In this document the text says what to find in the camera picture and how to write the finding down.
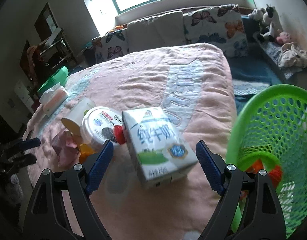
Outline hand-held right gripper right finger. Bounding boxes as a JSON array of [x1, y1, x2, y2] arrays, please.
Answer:
[[196, 140, 286, 240]]

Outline white milk carton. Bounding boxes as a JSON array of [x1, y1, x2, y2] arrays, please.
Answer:
[[113, 107, 198, 190]]

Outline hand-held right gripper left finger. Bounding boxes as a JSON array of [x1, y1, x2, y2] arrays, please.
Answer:
[[23, 140, 114, 240]]

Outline pink plush toy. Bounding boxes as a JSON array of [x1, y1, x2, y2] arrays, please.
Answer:
[[276, 31, 294, 44]]

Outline orange yellow plastic wrapper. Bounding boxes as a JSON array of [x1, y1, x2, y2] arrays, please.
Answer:
[[77, 142, 96, 163]]

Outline hanging red clothes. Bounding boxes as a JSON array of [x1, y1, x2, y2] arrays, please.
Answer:
[[26, 45, 44, 80]]

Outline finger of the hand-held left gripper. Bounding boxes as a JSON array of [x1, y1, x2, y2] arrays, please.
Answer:
[[3, 137, 41, 153], [5, 154, 37, 168]]

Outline pink tissue pack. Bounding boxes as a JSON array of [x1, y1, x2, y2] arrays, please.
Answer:
[[39, 85, 69, 117]]

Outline pink blanket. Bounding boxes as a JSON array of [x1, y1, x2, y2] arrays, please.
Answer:
[[26, 42, 240, 240]]

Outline pink wrapper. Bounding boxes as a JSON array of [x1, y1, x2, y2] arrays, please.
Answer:
[[52, 131, 80, 168]]

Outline grey plush toy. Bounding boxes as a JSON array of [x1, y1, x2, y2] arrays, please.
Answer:
[[249, 8, 266, 20]]

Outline green plastic basin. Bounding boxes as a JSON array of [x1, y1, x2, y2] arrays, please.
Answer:
[[37, 65, 69, 93]]

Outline grey pillow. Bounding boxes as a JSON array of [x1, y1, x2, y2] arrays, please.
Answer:
[[126, 10, 186, 54]]

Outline wooden rack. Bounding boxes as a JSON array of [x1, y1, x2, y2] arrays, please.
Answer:
[[37, 27, 77, 70]]

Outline translucent cup with yellow lid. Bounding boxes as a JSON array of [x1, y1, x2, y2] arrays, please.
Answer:
[[62, 97, 96, 135]]

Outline cow plush toy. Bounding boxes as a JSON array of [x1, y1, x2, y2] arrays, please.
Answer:
[[257, 4, 283, 42]]

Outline green plastic basket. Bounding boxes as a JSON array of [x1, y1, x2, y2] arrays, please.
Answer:
[[226, 84, 307, 239]]

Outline crumpled beige cloth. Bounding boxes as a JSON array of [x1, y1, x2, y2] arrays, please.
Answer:
[[277, 42, 307, 68]]

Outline small butterfly pillow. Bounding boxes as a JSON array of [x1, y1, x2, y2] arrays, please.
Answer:
[[92, 29, 130, 65]]

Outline white yogurt cup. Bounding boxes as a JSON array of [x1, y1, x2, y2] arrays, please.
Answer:
[[81, 106, 126, 147]]

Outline orange snack packet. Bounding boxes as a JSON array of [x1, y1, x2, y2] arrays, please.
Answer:
[[245, 160, 268, 178]]

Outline large butterfly pillow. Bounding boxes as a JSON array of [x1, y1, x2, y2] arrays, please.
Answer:
[[183, 4, 249, 58]]

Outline dark wooden door frame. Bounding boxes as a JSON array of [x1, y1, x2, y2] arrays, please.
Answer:
[[35, 2, 60, 42]]

